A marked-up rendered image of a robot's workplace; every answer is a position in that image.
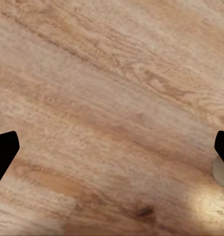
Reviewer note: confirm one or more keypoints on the pillar candle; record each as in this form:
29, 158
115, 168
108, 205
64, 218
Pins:
218, 171

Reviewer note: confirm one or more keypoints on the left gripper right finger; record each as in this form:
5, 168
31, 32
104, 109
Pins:
219, 144

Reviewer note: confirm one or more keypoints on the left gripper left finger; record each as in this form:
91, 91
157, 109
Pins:
9, 146

